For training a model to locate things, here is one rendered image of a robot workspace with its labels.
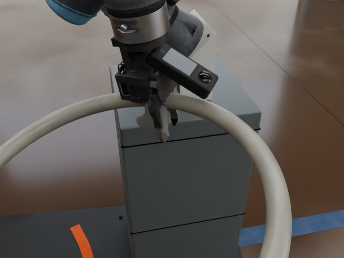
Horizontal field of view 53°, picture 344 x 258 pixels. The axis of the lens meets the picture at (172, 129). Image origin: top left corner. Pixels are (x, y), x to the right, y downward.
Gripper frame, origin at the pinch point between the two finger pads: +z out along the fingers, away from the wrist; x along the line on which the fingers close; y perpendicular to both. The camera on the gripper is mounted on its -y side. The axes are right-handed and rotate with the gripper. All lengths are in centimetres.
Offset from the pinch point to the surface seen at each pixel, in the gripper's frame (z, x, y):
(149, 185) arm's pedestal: 34.8, -10.1, 16.9
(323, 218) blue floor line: 113, -70, -36
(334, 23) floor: 157, -379, -25
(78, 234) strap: 93, -13, 68
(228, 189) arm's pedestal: 46, -24, -3
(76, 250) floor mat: 93, -6, 65
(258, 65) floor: 130, -231, 31
